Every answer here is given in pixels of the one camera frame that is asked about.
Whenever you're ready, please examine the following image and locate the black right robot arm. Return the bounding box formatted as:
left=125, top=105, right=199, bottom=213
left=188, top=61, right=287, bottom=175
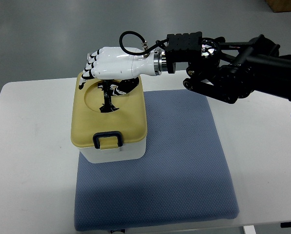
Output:
left=142, top=32, right=291, bottom=104

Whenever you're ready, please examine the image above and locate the brown cardboard box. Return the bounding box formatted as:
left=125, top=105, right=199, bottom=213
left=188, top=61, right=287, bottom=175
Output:
left=265, top=0, right=291, bottom=13

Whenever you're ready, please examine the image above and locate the blue padded mat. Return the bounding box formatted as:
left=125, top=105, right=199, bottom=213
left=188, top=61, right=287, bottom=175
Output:
left=74, top=89, right=239, bottom=231

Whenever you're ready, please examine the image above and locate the white storage box body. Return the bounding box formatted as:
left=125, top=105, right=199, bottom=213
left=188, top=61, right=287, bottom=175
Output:
left=79, top=137, right=146, bottom=163

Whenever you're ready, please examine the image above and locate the yellow storage box lid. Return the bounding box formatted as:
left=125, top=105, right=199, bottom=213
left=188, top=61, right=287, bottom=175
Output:
left=71, top=74, right=147, bottom=148

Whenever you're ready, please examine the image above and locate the white table leg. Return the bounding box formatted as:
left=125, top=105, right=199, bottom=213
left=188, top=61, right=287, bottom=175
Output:
left=243, top=225, right=256, bottom=234

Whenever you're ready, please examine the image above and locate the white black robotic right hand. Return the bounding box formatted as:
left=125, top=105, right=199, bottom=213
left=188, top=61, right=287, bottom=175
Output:
left=79, top=47, right=167, bottom=96

